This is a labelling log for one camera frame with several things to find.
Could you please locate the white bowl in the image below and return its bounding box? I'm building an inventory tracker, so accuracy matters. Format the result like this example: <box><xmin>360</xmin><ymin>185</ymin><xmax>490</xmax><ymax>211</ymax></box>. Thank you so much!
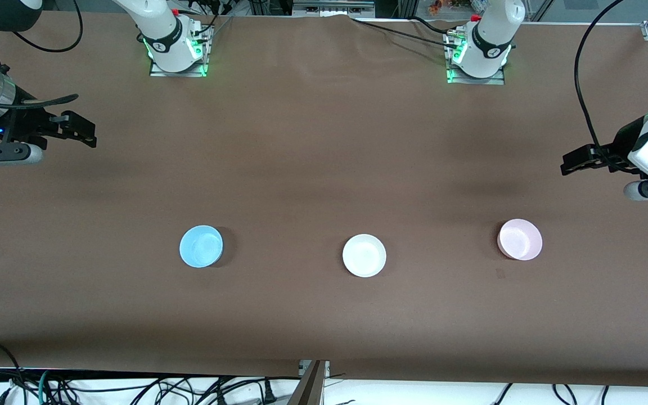
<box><xmin>342</xmin><ymin>233</ymin><xmax>387</xmax><ymax>278</ymax></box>

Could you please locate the brown table cover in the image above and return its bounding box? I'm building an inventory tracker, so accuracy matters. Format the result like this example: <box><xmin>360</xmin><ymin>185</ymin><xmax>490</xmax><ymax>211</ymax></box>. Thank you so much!
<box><xmin>0</xmin><ymin>11</ymin><xmax>648</xmax><ymax>389</ymax></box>

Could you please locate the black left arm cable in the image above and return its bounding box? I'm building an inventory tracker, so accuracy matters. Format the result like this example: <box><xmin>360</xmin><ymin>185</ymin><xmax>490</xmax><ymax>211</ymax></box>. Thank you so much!
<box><xmin>573</xmin><ymin>0</ymin><xmax>640</xmax><ymax>174</ymax></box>

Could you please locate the orange toy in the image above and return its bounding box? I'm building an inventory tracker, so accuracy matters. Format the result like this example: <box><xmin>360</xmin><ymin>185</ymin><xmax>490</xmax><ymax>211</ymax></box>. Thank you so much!
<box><xmin>428</xmin><ymin>0</ymin><xmax>471</xmax><ymax>15</ymax></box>

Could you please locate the long black table cable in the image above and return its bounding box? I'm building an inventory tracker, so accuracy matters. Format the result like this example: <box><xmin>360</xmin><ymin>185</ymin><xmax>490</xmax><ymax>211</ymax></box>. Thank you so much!
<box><xmin>350</xmin><ymin>19</ymin><xmax>455</xmax><ymax>48</ymax></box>

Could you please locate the pink bowl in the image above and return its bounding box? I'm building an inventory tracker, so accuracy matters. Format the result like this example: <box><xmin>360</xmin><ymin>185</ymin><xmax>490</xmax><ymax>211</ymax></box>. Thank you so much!
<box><xmin>497</xmin><ymin>218</ymin><xmax>543</xmax><ymax>262</ymax></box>

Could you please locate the light blue bowl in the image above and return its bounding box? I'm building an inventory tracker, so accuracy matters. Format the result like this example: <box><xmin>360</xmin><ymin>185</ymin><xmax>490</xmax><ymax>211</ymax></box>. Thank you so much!
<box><xmin>179</xmin><ymin>224</ymin><xmax>225</xmax><ymax>269</ymax></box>

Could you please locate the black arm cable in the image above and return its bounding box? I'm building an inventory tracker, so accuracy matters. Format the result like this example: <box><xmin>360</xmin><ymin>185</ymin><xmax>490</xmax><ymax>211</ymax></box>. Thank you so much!
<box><xmin>573</xmin><ymin>0</ymin><xmax>640</xmax><ymax>174</ymax></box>
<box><xmin>0</xmin><ymin>0</ymin><xmax>84</xmax><ymax>110</ymax></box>

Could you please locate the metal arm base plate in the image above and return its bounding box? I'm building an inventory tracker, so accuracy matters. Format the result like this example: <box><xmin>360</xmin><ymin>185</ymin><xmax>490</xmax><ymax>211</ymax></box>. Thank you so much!
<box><xmin>445</xmin><ymin>31</ymin><xmax>506</xmax><ymax>86</ymax></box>
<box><xmin>148</xmin><ymin>22</ymin><xmax>210</xmax><ymax>78</ymax></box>

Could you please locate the aluminium frame rail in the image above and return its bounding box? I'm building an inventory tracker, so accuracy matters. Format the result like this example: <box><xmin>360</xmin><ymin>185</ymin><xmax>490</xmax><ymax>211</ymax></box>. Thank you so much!
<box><xmin>293</xmin><ymin>0</ymin><xmax>376</xmax><ymax>18</ymax></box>

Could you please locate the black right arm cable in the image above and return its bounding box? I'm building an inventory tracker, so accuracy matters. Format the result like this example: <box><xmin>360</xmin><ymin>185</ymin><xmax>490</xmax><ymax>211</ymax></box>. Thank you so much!
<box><xmin>0</xmin><ymin>0</ymin><xmax>84</xmax><ymax>110</ymax></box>

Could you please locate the short black table cable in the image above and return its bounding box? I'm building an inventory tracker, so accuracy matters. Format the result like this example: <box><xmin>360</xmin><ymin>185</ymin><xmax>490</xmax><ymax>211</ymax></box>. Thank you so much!
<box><xmin>410</xmin><ymin>15</ymin><xmax>449</xmax><ymax>34</ymax></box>

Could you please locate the aluminium frame post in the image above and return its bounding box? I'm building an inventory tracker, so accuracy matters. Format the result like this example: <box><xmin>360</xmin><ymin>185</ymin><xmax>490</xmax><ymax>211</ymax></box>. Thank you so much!
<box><xmin>289</xmin><ymin>360</ymin><xmax>331</xmax><ymax>405</ymax></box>

